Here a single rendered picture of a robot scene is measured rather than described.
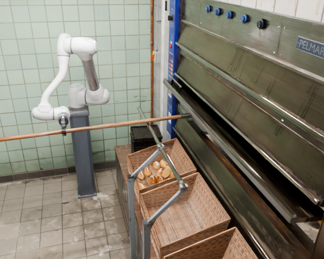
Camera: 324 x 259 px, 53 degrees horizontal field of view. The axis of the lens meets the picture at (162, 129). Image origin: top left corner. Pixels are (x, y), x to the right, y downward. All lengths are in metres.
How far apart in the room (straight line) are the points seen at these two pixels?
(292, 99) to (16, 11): 2.74
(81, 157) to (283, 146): 2.31
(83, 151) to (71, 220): 0.70
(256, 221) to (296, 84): 0.83
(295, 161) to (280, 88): 0.34
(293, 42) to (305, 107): 0.28
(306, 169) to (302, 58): 0.46
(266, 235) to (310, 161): 0.57
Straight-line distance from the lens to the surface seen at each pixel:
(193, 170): 2.59
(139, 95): 3.81
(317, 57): 1.41
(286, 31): 1.57
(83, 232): 3.33
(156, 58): 3.35
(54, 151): 4.00
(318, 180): 1.45
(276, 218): 1.76
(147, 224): 1.94
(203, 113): 2.20
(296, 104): 1.48
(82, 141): 3.36
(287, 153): 1.58
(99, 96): 3.09
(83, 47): 2.71
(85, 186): 3.65
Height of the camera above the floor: 2.27
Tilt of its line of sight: 27 degrees down
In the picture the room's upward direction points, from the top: 1 degrees clockwise
